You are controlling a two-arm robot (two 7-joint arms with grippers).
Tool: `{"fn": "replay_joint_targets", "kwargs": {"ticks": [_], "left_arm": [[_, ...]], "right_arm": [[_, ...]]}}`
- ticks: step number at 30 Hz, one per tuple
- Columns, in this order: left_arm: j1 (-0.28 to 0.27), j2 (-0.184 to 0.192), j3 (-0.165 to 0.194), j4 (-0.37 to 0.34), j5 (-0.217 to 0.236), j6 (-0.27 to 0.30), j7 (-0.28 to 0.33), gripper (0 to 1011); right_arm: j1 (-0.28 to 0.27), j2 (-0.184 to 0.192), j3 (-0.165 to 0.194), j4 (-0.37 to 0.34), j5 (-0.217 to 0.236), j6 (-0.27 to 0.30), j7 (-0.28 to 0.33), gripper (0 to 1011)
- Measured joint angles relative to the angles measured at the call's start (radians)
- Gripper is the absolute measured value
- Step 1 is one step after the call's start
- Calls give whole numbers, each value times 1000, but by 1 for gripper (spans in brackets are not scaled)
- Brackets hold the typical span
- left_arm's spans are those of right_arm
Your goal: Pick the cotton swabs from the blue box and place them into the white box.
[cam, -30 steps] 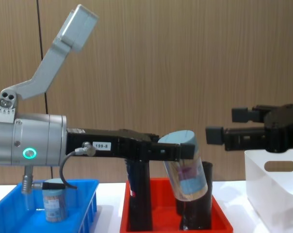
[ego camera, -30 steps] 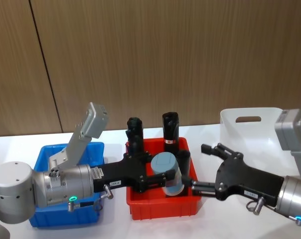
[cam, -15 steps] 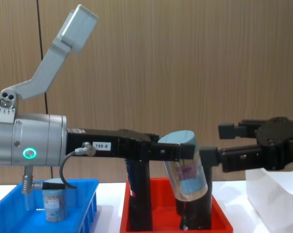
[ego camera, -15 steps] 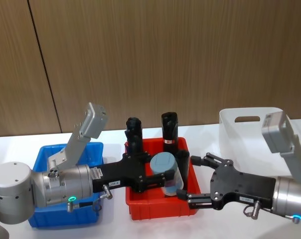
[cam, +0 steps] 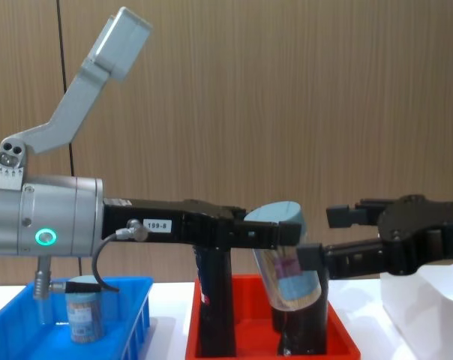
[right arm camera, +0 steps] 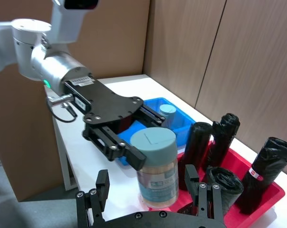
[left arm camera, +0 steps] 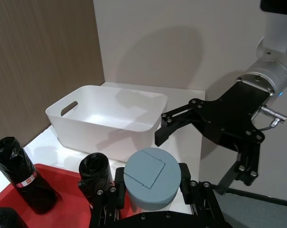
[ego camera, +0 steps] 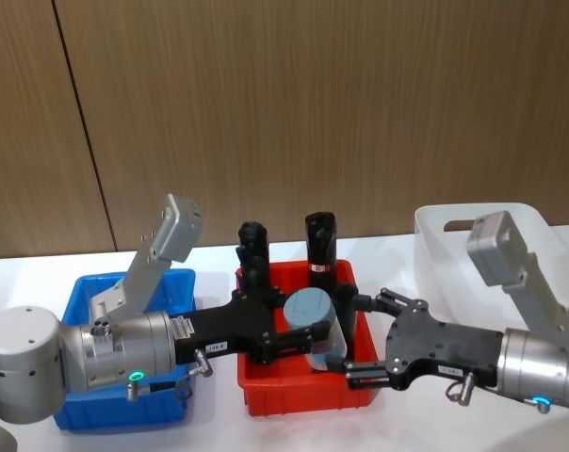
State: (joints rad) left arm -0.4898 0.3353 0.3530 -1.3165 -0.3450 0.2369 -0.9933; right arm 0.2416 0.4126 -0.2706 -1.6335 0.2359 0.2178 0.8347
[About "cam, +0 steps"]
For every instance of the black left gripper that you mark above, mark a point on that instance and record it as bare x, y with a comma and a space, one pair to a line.
196, 225

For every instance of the dark bottle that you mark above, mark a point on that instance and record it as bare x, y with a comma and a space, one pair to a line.
305, 330
215, 300

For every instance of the blue plastic bin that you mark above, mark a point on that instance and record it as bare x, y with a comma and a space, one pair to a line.
16, 330

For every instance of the white plastic container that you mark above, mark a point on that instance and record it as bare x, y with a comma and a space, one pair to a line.
425, 296

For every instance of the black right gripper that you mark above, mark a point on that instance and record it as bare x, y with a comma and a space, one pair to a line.
417, 232

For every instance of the red plastic bin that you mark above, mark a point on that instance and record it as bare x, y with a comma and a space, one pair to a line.
256, 337

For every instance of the toothpick jar with teal cap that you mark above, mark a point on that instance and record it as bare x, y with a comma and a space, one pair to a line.
290, 277
86, 318

